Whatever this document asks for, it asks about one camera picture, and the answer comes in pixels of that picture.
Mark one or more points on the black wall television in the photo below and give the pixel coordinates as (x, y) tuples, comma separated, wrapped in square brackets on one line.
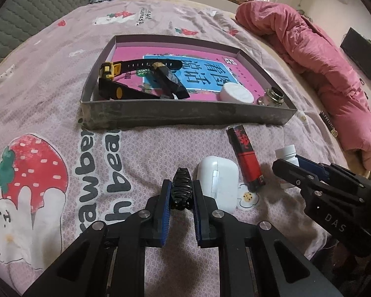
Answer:
[(358, 49)]

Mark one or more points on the small white pill bottle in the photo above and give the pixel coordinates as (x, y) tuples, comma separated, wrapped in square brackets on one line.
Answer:
[(288, 153)]

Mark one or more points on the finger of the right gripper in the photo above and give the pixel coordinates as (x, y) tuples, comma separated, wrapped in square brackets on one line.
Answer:
[(350, 200), (333, 174)]

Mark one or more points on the white child-proof bottle cap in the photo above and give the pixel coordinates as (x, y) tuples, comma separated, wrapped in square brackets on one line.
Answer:
[(235, 93)]

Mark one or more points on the red black lighter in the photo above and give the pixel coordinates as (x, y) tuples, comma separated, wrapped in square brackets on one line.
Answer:
[(246, 157)]

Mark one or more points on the grey cardboard box tray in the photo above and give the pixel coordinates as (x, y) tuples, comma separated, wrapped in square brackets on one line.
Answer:
[(107, 114)]

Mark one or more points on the pink crumpled quilt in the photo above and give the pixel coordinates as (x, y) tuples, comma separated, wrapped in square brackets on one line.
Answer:
[(311, 53)]

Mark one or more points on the pink strawberry print bedsheet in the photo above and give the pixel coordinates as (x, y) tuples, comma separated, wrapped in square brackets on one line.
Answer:
[(56, 177)]

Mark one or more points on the black hair claw clip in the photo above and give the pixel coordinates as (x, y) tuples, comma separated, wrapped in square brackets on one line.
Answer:
[(181, 197)]

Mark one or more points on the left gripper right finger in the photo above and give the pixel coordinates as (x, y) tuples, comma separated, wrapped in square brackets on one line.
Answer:
[(254, 259)]

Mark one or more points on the yellow black wrist watch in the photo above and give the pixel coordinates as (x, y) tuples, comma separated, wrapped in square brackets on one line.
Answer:
[(129, 80)]

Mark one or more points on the white earbuds charging case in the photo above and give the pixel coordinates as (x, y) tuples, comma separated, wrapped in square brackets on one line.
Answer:
[(219, 180)]

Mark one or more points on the pink Chinese picture book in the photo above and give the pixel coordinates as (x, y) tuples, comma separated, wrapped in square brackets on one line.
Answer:
[(203, 73)]

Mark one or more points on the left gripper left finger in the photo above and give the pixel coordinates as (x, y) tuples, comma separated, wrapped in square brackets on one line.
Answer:
[(109, 259)]

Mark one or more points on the brass metal ring fitting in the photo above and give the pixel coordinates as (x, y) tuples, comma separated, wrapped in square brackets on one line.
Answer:
[(272, 97)]

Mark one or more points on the black gold folding knife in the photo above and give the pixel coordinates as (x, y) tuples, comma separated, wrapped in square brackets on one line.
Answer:
[(163, 73)]

